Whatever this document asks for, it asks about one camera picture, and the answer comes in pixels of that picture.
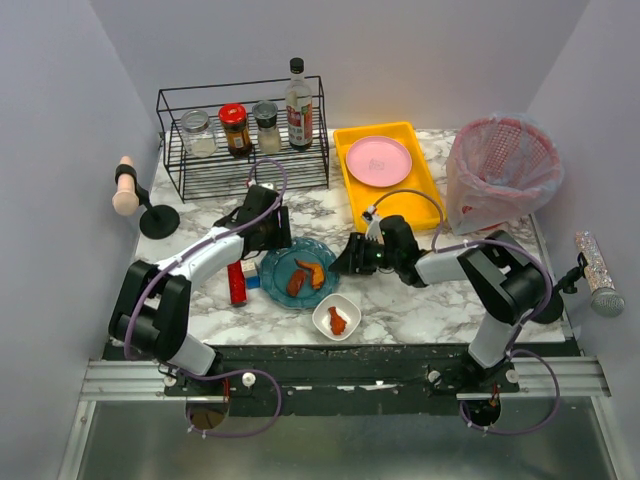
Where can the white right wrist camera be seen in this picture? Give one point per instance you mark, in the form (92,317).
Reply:
(372,219)

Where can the black mounting base rail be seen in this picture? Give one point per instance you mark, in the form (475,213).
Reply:
(345,380)

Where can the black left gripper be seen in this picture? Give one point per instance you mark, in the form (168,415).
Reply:
(275,230)

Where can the red cylindrical can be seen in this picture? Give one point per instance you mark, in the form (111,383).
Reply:
(237,284)

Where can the black wire rack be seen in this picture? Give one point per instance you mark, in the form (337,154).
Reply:
(221,174)

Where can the pink round plate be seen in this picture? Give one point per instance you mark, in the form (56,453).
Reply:
(378,161)

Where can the brown grilled meat toy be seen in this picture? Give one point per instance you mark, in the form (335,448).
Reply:
(296,282)

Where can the yellow plastic tray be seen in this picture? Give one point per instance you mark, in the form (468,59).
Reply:
(419,198)

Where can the beige handle on black stand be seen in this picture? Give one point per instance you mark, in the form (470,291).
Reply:
(157,221)

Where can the pink mesh waste basket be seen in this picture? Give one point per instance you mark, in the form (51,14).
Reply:
(500,168)

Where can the small white square dish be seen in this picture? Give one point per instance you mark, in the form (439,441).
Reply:
(346,308)

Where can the grey cap salt grinder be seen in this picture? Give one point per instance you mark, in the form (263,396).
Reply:
(265,113)

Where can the aluminium extrusion rail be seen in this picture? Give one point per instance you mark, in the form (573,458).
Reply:
(122,381)
(527,377)

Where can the clear glass salt jar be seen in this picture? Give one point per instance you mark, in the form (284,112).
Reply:
(198,134)

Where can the right aluminium extrusion rail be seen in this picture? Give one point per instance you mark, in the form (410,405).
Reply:
(527,377)

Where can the glitter microphone on stand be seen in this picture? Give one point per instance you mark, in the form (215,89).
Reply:
(604,299)

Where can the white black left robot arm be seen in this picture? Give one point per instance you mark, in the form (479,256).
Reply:
(151,313)

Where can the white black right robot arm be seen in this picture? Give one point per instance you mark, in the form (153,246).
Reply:
(511,284)

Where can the white toy brick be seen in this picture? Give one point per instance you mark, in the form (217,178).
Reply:
(249,268)

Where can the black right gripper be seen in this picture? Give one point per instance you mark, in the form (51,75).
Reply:
(360,253)

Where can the red lid sauce jar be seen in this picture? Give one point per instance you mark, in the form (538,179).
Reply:
(234,120)

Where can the dark sauce glass bottle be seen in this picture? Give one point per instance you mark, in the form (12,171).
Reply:
(299,110)

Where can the blue toy brick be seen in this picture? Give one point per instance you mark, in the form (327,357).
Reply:
(252,282)

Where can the fried chicken drumstick toy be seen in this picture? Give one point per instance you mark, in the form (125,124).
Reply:
(337,323)

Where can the teal glass plate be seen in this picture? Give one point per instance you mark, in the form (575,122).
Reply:
(278,266)

